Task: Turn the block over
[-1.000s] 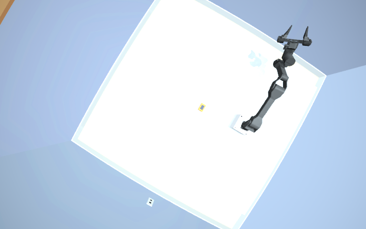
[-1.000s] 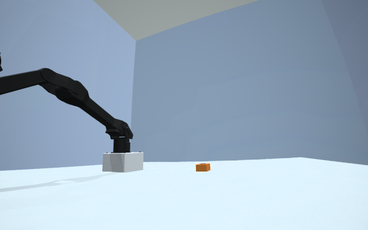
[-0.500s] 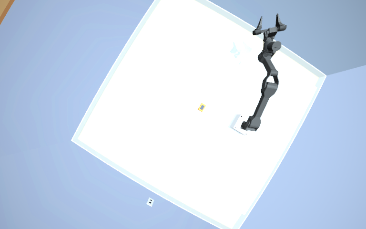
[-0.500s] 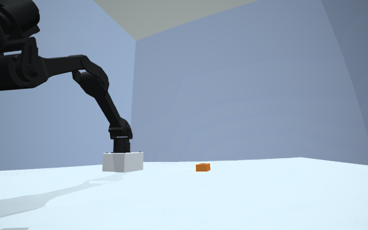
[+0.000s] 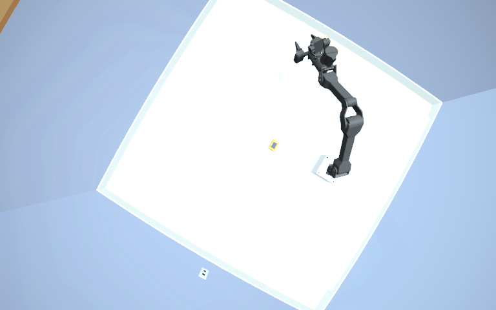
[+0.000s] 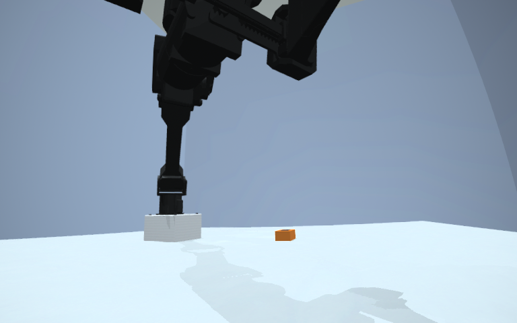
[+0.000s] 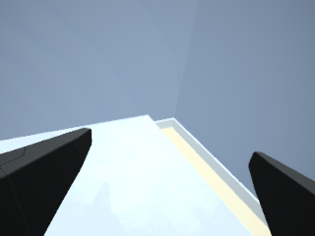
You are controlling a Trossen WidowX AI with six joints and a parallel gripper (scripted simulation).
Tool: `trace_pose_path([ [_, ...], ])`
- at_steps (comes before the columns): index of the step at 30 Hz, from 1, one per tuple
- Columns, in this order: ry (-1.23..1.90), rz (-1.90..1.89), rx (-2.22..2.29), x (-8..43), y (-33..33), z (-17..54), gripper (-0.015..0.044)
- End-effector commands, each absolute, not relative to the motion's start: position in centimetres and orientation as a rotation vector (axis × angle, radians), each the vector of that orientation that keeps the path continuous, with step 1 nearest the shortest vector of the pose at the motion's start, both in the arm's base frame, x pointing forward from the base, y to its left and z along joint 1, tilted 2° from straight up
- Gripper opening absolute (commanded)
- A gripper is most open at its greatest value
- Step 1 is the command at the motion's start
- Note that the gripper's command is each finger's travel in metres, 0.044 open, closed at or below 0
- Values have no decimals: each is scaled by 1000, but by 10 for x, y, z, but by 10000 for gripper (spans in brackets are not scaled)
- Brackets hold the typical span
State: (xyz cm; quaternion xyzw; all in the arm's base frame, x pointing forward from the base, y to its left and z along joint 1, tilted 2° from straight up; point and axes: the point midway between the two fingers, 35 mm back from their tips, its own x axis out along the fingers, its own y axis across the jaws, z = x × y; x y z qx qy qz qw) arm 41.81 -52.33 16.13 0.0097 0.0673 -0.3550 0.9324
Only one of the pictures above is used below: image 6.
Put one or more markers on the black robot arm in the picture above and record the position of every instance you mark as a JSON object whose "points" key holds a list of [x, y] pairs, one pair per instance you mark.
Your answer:
{"points": [[178, 94]]}

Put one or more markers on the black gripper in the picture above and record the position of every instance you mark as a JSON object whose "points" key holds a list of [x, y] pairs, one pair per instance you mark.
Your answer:
{"points": [[204, 32]]}

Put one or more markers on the orange block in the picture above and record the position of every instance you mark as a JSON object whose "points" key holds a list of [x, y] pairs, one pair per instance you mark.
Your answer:
{"points": [[285, 235]]}

